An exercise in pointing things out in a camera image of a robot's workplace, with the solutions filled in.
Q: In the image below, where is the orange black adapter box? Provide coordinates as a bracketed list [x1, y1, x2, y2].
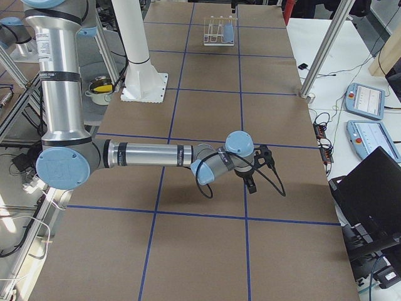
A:
[313, 124, 326, 139]

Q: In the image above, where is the white enamel pot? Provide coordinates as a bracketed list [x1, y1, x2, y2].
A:
[85, 76, 113, 106]

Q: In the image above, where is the white wire cup holder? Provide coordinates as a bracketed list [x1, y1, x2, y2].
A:
[203, 15, 237, 47]

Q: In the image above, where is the blue teach pendant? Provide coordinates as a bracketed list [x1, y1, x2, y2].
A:
[346, 120, 400, 163]
[345, 83, 385, 120]

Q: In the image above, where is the black laptop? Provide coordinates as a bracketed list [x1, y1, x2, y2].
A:
[328, 145, 401, 231]

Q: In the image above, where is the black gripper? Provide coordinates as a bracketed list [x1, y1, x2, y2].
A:
[234, 144, 272, 194]

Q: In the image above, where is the upper blue teach pendant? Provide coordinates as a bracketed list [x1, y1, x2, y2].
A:
[345, 83, 385, 120]

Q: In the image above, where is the small black puck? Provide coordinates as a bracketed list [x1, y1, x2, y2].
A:
[298, 63, 308, 70]

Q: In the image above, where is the black camera cable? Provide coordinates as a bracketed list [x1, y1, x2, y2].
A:
[195, 150, 286, 199]

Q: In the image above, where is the lower blue teach pendant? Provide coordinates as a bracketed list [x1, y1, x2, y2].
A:
[346, 120, 400, 163]

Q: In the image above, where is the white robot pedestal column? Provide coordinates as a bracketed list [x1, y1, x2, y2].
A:
[112, 0, 169, 103]

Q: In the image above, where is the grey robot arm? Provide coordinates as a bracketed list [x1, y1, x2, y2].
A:
[1, 17, 38, 63]

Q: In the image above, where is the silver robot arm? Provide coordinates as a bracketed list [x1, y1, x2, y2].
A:
[24, 1, 274, 193]

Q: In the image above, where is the aluminium frame post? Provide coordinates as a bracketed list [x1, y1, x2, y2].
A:
[299, 0, 355, 103]

